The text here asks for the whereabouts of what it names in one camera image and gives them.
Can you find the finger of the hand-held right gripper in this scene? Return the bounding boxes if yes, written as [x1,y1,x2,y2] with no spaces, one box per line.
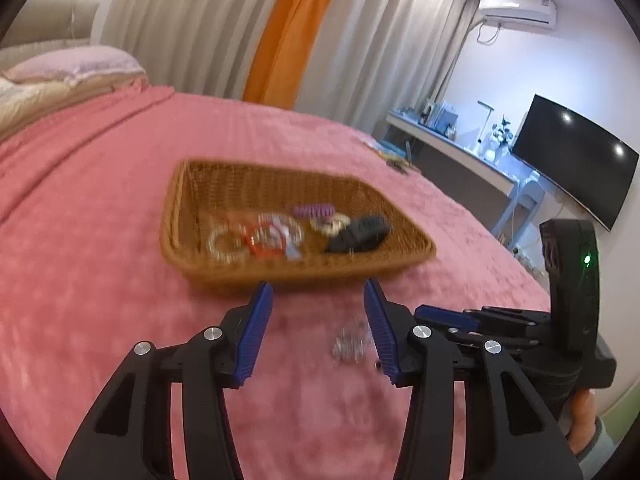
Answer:
[415,305,551,333]
[445,332,531,351]

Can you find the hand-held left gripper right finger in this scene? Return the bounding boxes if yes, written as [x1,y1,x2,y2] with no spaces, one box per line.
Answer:
[363,278,583,480]

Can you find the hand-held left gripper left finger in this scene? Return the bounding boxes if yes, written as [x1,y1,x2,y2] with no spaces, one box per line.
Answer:
[56,281,275,480]

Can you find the red string bracelet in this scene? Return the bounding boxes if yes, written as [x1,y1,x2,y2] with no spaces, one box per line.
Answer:
[220,215,288,261]

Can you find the light blue hair clip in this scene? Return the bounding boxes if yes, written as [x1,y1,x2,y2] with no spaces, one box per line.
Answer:
[272,225,303,261]

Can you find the clear bead bracelet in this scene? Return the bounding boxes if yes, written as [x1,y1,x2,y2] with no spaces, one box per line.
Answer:
[207,227,249,263]

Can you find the black hair claw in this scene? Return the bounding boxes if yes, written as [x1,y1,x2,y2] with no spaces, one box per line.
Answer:
[324,215,392,255]

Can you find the beige hair ring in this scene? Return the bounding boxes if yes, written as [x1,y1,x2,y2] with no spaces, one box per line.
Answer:
[310,212,351,237]

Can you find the purple spiral hair tie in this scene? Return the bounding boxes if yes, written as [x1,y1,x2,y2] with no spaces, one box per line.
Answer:
[292,202,335,220]

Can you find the brown woven basket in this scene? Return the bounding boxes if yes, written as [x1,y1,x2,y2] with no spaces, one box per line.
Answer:
[160,159,437,293]

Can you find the person's right forearm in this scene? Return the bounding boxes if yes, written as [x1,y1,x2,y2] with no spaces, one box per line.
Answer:
[575,417,617,463]

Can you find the person's right hand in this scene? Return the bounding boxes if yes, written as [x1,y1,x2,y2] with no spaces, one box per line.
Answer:
[567,390,599,453]

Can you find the light blue chair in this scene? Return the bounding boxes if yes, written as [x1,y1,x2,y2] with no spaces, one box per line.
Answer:
[492,170,546,251]

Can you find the black television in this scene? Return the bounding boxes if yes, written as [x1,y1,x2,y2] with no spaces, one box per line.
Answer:
[512,94,640,233]

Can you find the white desk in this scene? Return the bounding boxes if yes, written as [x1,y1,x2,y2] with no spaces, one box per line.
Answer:
[385,112,523,231]

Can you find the pile of hair clips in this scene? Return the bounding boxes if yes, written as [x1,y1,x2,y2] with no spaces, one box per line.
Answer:
[364,137,420,175]

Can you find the white vase with flowers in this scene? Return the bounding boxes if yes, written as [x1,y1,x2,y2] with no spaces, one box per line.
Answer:
[482,116,516,163]

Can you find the pink blanket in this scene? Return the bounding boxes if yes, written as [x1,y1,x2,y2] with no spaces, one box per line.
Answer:
[0,85,551,480]

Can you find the boxes on desk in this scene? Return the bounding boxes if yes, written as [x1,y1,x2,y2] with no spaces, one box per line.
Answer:
[417,100,460,138]

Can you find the white desk lamp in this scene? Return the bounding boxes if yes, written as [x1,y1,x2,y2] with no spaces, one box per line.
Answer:
[475,101,496,148]

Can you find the grey curtain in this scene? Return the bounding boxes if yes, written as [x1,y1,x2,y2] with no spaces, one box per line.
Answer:
[100,0,296,96]
[295,0,481,136]

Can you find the orange curtain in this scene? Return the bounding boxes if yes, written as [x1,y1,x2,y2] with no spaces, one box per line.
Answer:
[242,0,351,108]

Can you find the white air conditioner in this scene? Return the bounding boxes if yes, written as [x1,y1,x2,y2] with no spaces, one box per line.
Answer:
[477,0,558,31]

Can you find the beige duvet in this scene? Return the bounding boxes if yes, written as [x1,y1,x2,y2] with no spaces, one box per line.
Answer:
[0,77,151,143]

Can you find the light purple pillow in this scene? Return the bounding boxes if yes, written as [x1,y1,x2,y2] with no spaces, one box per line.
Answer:
[2,45,148,86]

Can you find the beige padded headboard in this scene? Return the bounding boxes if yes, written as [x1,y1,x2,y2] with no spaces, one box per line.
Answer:
[0,0,101,53]

